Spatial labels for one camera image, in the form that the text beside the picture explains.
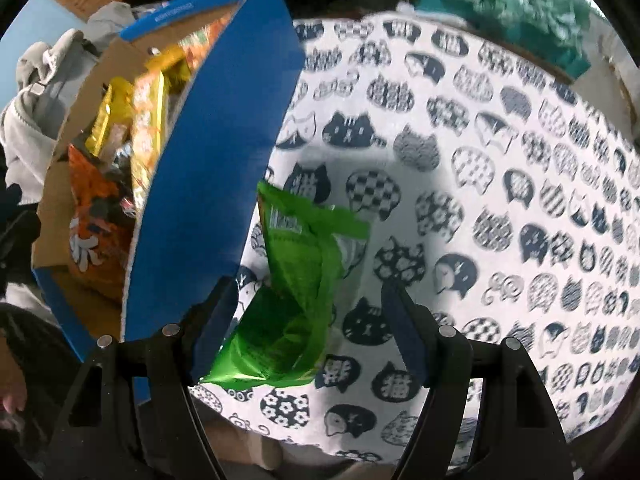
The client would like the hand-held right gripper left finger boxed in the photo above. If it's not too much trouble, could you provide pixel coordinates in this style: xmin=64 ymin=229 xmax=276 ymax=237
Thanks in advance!
xmin=47 ymin=277 xmax=240 ymax=480

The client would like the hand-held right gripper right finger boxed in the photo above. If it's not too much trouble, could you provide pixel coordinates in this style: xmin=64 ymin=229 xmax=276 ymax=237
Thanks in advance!
xmin=381 ymin=281 xmax=573 ymax=480

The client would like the gold snack packet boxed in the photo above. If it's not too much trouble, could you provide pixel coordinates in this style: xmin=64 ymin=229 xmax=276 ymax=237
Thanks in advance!
xmin=83 ymin=76 xmax=137 ymax=162

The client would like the yellow snack packet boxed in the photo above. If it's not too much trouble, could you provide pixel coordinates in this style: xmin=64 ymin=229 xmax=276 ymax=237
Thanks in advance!
xmin=129 ymin=44 xmax=197 ymax=207

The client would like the blue cardboard box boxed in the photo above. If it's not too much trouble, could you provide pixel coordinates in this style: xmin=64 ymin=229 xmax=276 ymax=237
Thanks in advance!
xmin=31 ymin=0 xmax=307 ymax=407

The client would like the orange green snack packet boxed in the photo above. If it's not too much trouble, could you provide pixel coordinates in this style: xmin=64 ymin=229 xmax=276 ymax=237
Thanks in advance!
xmin=177 ymin=11 xmax=237 ymax=72

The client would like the person's left hand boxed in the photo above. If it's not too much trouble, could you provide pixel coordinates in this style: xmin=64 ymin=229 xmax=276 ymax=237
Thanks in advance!
xmin=0 ymin=345 xmax=27 ymax=427

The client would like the cat print cloth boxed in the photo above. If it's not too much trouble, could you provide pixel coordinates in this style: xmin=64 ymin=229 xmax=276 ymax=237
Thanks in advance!
xmin=192 ymin=12 xmax=640 ymax=477

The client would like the grey hoodie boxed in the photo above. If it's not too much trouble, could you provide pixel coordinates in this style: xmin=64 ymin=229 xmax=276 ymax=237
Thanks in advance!
xmin=0 ymin=1 xmax=137 ymax=187

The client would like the teal box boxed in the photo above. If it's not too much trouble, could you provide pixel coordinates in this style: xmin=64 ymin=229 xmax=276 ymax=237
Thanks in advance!
xmin=414 ymin=0 xmax=592 ymax=80

